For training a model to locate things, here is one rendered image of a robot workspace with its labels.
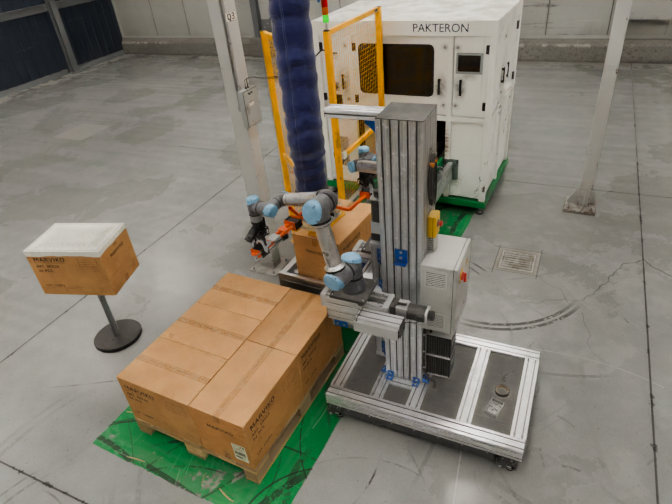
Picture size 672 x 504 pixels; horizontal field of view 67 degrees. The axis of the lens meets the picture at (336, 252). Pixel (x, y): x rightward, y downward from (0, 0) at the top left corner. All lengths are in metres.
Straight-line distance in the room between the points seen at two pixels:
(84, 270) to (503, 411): 3.07
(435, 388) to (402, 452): 0.46
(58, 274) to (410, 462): 2.85
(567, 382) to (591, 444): 0.50
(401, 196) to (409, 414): 1.42
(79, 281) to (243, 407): 1.77
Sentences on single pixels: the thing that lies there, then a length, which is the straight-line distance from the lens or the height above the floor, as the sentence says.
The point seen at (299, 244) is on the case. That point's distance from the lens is 3.79.
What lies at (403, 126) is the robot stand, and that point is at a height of 2.00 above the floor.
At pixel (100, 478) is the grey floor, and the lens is 3.90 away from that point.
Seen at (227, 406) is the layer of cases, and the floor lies 0.54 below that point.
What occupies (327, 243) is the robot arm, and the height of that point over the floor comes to 1.44.
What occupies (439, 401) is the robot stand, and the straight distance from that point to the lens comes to 3.50.
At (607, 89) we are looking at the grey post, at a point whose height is 1.28.
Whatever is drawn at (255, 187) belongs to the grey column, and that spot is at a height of 0.90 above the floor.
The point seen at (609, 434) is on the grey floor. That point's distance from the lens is 3.84.
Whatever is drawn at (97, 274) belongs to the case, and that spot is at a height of 0.82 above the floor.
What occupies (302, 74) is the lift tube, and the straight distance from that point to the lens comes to 3.10.
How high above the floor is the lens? 2.89
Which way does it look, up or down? 34 degrees down
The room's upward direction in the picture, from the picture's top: 6 degrees counter-clockwise
